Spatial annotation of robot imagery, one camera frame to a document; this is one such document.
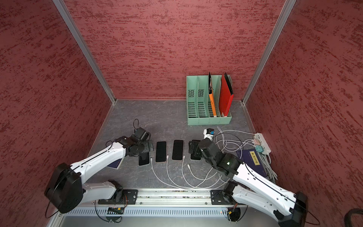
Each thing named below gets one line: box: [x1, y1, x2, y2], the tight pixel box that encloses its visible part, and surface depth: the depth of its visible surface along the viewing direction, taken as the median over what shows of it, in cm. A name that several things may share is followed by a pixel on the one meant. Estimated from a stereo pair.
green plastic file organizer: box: [186, 74, 233, 126], surface depth 106 cm
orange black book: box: [208, 71, 217, 118], surface depth 92 cm
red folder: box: [219, 74, 234, 117], surface depth 94 cm
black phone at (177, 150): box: [171, 139, 184, 161], surface depth 93 cm
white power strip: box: [253, 132, 272, 155], surface depth 95 cm
